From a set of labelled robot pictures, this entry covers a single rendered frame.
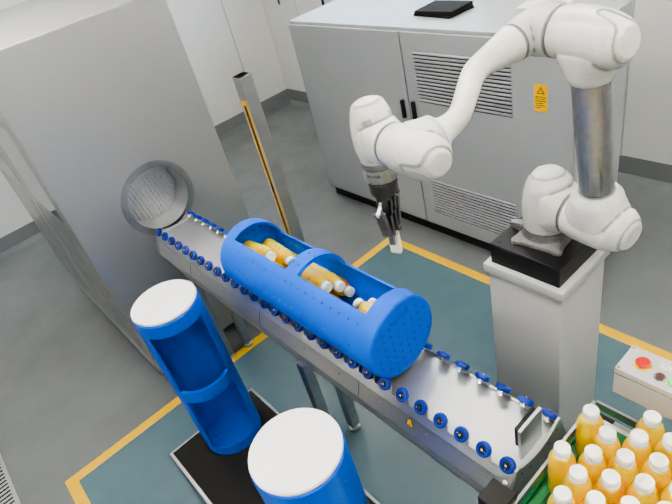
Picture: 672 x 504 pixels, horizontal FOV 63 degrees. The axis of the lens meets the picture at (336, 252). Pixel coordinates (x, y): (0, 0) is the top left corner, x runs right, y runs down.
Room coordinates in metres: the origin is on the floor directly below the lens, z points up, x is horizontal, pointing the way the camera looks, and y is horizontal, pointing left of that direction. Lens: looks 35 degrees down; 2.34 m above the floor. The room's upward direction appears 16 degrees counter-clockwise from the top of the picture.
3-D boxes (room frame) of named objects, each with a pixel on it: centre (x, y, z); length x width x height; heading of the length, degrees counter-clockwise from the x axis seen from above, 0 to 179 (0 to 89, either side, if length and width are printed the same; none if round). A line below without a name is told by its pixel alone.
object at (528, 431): (0.86, -0.37, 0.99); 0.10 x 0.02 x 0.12; 123
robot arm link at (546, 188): (1.51, -0.74, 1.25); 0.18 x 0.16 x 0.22; 23
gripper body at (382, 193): (1.22, -0.16, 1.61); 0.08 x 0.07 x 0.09; 144
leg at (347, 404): (1.78, 0.15, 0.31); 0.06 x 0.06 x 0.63; 33
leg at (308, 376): (1.70, 0.27, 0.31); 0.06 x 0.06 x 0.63; 33
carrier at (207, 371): (1.84, 0.74, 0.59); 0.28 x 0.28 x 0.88
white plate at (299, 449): (0.98, 0.26, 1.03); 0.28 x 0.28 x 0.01
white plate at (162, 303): (1.84, 0.74, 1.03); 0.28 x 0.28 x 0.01
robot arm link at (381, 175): (1.22, -0.16, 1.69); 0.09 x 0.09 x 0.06
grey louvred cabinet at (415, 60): (3.37, -0.90, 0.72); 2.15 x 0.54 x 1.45; 33
